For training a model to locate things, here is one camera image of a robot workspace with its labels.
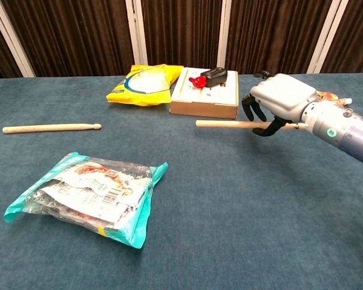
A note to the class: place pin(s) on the teal clear noodle packet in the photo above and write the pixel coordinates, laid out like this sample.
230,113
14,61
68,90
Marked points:
87,193

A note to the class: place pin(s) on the wooden drumstick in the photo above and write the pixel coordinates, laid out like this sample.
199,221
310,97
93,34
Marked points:
48,127
224,124

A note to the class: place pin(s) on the orange spouted drink pouch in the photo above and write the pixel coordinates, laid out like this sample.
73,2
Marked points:
328,96

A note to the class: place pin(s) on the dark brown pleated curtain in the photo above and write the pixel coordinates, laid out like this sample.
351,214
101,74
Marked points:
78,36

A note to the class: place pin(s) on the blue table mat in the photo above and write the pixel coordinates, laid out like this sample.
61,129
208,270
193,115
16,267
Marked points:
214,196

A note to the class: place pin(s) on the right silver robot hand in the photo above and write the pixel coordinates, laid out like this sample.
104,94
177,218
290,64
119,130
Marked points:
284,93

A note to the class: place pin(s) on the right lavender robot arm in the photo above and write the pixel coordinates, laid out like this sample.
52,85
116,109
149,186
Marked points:
351,133

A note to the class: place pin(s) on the flat white cardboard box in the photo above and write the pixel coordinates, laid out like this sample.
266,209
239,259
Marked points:
205,107

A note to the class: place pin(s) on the white partition frame post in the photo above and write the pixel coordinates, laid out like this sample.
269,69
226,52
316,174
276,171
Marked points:
326,39
136,36
15,48
224,36

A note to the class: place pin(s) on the yellow snack bag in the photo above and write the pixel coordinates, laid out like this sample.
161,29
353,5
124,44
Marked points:
145,87

